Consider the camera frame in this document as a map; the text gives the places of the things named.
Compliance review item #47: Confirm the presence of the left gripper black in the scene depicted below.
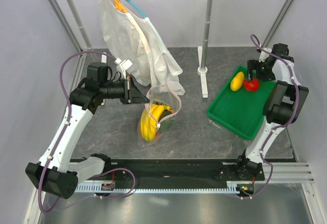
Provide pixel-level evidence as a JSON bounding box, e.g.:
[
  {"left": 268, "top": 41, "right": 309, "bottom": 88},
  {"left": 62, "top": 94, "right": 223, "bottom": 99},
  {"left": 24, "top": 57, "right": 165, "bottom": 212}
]
[{"left": 100, "top": 75, "right": 149, "bottom": 104}]

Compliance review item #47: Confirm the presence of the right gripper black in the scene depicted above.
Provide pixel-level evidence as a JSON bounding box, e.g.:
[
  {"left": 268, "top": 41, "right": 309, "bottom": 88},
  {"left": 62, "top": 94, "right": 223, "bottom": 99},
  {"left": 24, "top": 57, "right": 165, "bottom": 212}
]
[{"left": 246, "top": 59, "right": 275, "bottom": 82}]

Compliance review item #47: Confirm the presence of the red toy tomato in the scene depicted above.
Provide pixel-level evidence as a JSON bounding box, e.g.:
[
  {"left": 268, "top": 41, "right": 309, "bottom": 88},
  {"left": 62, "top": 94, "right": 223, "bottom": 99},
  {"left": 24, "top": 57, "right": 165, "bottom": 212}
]
[{"left": 243, "top": 77, "right": 260, "bottom": 92}]

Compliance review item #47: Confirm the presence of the yellow toy mango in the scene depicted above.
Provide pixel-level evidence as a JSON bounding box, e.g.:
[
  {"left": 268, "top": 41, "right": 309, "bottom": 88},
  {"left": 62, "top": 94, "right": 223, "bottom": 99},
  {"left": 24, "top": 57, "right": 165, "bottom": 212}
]
[{"left": 230, "top": 72, "right": 245, "bottom": 92}]

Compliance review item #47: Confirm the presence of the yellow toy banana bunch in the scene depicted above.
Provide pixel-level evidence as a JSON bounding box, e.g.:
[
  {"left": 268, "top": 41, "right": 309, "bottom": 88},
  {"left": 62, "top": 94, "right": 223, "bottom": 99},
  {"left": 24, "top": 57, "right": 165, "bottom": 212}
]
[{"left": 139, "top": 104, "right": 172, "bottom": 142}]

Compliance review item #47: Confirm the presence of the clear zip top bag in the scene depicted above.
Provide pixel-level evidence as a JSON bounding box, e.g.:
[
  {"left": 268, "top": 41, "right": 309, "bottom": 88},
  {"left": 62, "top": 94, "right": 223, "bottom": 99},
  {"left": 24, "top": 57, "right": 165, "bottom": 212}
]
[{"left": 137, "top": 84, "right": 182, "bottom": 146}]

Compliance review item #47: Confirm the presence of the dark green toy avocado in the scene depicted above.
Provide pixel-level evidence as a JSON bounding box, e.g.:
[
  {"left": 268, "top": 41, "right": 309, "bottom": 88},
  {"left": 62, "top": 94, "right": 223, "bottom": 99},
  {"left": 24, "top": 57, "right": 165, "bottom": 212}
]
[{"left": 158, "top": 110, "right": 174, "bottom": 133}]

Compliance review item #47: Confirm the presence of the toy watermelon slice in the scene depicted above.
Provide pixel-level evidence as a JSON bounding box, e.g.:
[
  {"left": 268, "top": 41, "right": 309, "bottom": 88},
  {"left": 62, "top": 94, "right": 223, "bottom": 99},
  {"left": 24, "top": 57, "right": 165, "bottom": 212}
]
[{"left": 155, "top": 110, "right": 175, "bottom": 140}]

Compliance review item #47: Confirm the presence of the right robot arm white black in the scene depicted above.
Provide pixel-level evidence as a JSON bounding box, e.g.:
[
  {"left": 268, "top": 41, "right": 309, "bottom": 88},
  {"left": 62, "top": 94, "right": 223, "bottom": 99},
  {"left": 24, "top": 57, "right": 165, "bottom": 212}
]
[{"left": 219, "top": 43, "right": 309, "bottom": 181}]

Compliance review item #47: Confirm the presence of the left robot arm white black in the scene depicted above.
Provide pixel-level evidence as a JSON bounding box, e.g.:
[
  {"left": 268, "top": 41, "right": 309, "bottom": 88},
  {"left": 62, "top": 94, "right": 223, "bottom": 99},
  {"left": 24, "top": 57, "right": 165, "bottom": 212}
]
[{"left": 26, "top": 62, "right": 149, "bottom": 199}]

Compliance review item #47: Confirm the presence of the green plastic tray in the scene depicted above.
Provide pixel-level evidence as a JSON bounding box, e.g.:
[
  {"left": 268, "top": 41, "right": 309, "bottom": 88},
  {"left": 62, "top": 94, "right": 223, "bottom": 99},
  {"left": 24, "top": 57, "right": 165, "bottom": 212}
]
[{"left": 206, "top": 65, "right": 275, "bottom": 140}]

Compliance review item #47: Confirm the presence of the white garment on hanger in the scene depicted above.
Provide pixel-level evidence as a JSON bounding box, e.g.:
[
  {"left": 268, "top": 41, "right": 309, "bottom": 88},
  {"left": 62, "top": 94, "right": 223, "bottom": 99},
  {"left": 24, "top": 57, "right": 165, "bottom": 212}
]
[{"left": 99, "top": 0, "right": 185, "bottom": 96}]

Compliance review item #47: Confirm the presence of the teal clothes hanger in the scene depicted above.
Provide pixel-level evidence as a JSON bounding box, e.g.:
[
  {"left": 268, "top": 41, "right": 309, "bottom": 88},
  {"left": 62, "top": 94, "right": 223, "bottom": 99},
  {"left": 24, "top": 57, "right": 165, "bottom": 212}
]
[{"left": 124, "top": 0, "right": 150, "bottom": 21}]

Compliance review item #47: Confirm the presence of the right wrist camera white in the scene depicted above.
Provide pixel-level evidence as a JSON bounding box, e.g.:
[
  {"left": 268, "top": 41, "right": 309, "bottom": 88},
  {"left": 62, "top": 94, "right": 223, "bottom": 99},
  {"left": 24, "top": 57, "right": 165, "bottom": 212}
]
[{"left": 257, "top": 48, "right": 271, "bottom": 62}]

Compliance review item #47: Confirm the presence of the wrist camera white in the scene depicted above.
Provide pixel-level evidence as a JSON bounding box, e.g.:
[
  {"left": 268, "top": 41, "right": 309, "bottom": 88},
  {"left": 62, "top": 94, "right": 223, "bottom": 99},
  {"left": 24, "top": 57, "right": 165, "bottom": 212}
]
[
  {"left": 257, "top": 48, "right": 271, "bottom": 62},
  {"left": 114, "top": 58, "right": 132, "bottom": 79}
]

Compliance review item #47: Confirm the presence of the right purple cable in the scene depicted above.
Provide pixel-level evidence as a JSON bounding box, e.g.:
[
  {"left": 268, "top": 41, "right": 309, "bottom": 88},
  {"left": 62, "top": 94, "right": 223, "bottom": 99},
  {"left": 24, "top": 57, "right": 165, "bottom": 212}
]
[{"left": 239, "top": 34, "right": 301, "bottom": 200}]

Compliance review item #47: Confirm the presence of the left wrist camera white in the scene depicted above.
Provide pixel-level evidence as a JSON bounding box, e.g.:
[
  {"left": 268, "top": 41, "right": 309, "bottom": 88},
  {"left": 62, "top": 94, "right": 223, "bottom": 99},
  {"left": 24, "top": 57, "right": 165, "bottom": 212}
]
[{"left": 114, "top": 58, "right": 132, "bottom": 79}]

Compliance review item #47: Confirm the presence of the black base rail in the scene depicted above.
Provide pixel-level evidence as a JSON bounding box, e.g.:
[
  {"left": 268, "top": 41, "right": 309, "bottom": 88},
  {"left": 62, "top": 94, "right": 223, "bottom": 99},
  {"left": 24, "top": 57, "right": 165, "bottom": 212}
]
[{"left": 91, "top": 159, "right": 265, "bottom": 190}]

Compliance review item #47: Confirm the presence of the white cable duct strip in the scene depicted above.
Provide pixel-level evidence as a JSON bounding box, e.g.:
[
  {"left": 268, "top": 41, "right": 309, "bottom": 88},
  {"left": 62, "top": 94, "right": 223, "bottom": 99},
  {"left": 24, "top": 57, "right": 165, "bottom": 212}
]
[{"left": 75, "top": 182, "right": 240, "bottom": 194}]

